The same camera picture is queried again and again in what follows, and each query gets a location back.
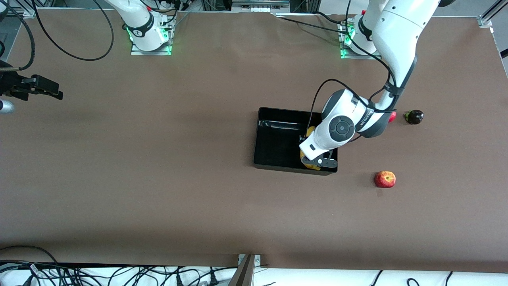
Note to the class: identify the black rectangular tray box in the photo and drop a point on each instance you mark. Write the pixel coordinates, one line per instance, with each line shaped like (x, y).
(278, 147)

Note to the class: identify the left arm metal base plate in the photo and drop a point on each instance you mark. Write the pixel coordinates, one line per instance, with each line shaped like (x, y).
(345, 57)

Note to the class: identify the red pomegranate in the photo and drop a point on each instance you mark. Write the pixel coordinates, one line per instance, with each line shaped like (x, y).
(393, 117)

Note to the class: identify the aluminium profile post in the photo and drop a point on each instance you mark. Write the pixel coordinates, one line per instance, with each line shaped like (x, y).
(244, 274)

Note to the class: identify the black power plug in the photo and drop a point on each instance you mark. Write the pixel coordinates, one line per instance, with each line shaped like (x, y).
(177, 280)
(213, 279)

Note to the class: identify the white flat strip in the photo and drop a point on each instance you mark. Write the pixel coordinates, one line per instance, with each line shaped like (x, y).
(295, 14)

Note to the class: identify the dark purple mangosteen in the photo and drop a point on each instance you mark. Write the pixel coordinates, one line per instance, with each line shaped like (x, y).
(415, 117)

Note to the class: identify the red yellow apple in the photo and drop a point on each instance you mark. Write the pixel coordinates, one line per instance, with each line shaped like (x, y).
(385, 179)

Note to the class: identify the aluminium frame profile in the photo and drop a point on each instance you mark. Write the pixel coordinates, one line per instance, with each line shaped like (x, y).
(486, 18)

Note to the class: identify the small metal corner bracket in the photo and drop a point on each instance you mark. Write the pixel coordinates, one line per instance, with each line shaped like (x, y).
(258, 260)

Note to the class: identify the yellow banana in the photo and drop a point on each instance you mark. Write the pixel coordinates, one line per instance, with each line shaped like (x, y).
(310, 131)

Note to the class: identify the silver metal frame unit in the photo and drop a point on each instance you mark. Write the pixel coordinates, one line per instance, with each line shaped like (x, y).
(260, 4)

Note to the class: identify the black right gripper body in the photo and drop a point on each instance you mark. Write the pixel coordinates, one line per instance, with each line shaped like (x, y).
(11, 85)

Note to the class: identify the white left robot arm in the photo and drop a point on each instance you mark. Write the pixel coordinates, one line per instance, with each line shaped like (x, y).
(397, 35)

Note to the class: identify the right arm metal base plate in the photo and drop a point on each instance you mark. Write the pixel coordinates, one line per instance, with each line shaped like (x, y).
(151, 53)

